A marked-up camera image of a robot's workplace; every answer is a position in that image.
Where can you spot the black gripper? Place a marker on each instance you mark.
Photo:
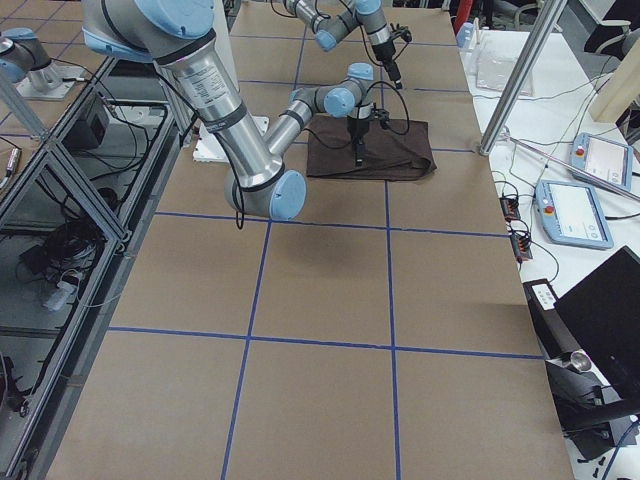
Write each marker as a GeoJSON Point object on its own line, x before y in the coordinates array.
{"type": "Point", "coordinates": [358, 127]}
{"type": "Point", "coordinates": [386, 52]}

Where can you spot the dark brown t-shirt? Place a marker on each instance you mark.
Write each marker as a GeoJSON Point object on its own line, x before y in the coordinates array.
{"type": "Point", "coordinates": [402, 153]}

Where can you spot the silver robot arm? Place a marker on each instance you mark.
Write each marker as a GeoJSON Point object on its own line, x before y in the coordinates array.
{"type": "Point", "coordinates": [383, 41]}
{"type": "Point", "coordinates": [180, 36]}

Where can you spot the clear plastic sheet bag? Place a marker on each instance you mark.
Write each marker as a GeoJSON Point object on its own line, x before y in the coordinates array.
{"type": "Point", "coordinates": [495, 64]}

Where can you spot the orange terminal board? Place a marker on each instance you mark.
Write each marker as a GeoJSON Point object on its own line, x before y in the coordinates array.
{"type": "Point", "coordinates": [510, 208]}

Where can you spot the near teach pendant tablet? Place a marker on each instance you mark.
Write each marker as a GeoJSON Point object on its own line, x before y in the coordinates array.
{"type": "Point", "coordinates": [571, 215]}

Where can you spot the teach pendant tablet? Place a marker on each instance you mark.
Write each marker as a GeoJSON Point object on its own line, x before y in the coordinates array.
{"type": "Point", "coordinates": [608, 160]}
{"type": "Point", "coordinates": [571, 215]}

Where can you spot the far teach pendant tablet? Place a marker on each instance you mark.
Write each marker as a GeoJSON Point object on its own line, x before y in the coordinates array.
{"type": "Point", "coordinates": [608, 160]}

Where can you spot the black box white label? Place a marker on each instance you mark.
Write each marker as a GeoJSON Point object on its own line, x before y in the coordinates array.
{"type": "Point", "coordinates": [541, 299]}

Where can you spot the black electronics box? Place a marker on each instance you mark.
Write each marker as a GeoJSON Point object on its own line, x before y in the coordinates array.
{"type": "Point", "coordinates": [89, 129]}

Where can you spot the black laptop monitor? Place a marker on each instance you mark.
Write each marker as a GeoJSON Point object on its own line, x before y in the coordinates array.
{"type": "Point", "coordinates": [602, 313]}

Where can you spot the silver metal cup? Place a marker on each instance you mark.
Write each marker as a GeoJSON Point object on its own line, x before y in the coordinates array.
{"type": "Point", "coordinates": [579, 362]}

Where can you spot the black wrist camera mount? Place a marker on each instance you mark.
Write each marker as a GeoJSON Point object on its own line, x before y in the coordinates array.
{"type": "Point", "coordinates": [401, 32]}
{"type": "Point", "coordinates": [382, 116]}

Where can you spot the aluminium frame post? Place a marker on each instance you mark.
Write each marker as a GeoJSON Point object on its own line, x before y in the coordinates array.
{"type": "Point", "coordinates": [533, 46]}

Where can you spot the aluminium side rail frame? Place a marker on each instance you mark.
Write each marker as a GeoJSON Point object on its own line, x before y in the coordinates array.
{"type": "Point", "coordinates": [71, 225]}

